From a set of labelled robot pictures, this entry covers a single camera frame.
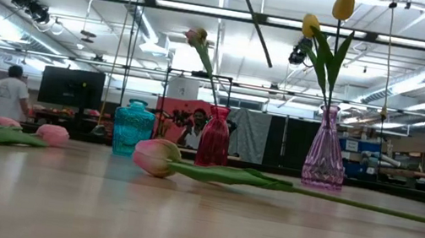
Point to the yellow artificial tulip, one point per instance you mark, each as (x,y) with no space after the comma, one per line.
(310,25)
(344,3)

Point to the blue glass vase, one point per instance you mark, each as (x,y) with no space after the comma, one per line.
(132,132)

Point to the red glass vase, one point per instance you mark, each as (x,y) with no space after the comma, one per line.
(213,145)

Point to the purple glass vase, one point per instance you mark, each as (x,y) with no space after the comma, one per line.
(324,166)

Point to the black monitor screen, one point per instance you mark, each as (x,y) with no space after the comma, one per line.
(72,88)

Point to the red poster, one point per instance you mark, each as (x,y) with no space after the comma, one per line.
(171,108)

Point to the seated person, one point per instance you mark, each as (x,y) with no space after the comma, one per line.
(192,137)

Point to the standing person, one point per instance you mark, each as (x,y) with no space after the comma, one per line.
(8,99)

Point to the grey hanging cloth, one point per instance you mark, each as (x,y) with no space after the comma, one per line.
(248,137)

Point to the blue storage bin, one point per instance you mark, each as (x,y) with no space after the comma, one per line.
(370,149)

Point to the black hanging camera device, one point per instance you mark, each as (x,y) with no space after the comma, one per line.
(297,55)
(33,7)

